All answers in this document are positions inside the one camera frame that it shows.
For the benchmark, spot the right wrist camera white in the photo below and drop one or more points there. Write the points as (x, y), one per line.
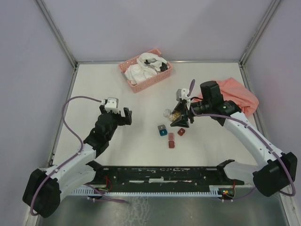
(183, 94)

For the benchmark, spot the white cable duct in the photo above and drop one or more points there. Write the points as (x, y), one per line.
(84, 190)

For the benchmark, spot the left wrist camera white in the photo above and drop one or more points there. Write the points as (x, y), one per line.
(111, 105)

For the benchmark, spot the pink shirt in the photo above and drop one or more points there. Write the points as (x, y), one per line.
(233, 90)

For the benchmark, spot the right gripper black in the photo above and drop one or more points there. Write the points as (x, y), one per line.
(185, 113)

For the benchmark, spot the grey pill box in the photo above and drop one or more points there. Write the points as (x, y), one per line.
(161, 127)

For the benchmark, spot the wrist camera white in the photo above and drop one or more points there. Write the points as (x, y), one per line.
(111, 105)
(183, 94)

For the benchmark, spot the white cloth in basket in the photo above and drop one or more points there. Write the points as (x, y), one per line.
(147, 66)

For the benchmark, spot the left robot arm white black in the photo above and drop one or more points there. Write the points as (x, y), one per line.
(46, 188)

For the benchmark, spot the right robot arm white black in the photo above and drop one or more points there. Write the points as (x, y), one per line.
(275, 170)

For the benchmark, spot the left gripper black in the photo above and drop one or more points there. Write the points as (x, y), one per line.
(127, 120)

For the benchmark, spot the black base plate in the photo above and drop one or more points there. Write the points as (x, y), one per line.
(136, 179)

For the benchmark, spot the red pill box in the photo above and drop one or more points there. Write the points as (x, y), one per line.
(181, 131)
(171, 140)

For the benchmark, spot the glass pill bottle yellow pills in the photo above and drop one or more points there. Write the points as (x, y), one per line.
(171, 115)

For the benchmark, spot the teal pill box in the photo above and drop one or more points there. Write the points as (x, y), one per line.
(163, 132)

